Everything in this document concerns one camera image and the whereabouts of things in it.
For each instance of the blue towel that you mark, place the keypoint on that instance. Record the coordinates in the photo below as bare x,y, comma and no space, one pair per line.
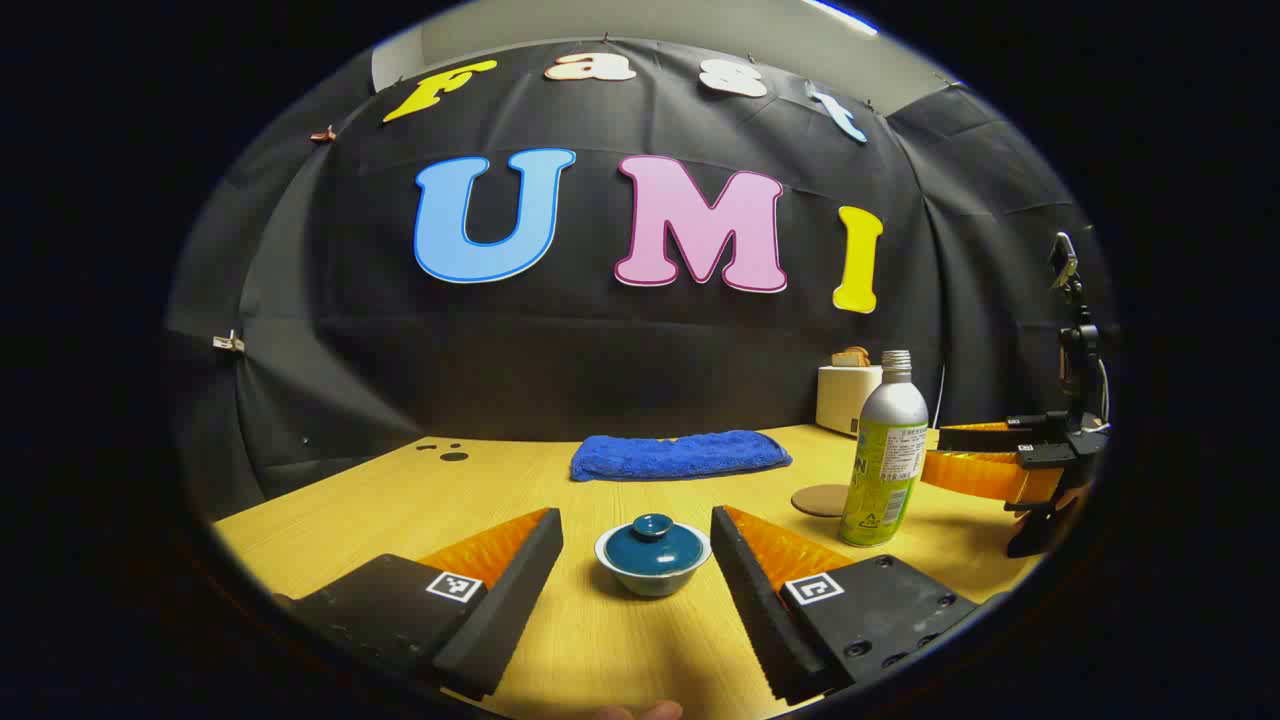
680,455

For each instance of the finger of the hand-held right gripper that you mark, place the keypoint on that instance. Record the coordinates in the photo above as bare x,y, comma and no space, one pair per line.
975,440
970,472

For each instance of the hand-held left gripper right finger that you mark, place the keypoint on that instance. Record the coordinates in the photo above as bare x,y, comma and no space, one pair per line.
760,610

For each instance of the bread slice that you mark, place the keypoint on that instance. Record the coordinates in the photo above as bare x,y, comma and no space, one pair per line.
850,357

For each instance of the silver green-label water bottle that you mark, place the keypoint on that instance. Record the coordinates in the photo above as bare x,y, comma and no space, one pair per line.
885,450

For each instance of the black backdrop cloth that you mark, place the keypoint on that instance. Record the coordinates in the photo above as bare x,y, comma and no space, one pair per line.
330,300

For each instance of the round cork coaster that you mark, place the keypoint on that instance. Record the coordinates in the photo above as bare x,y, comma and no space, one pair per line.
815,500

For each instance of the metal cloth clip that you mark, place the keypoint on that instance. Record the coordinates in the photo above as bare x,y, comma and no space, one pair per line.
228,342

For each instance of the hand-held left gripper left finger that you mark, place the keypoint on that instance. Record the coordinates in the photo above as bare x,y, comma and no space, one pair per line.
500,610

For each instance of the white toaster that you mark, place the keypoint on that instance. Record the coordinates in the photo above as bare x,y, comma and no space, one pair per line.
840,400

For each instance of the white and teal teacup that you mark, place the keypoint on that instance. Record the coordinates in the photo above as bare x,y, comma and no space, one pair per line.
650,586

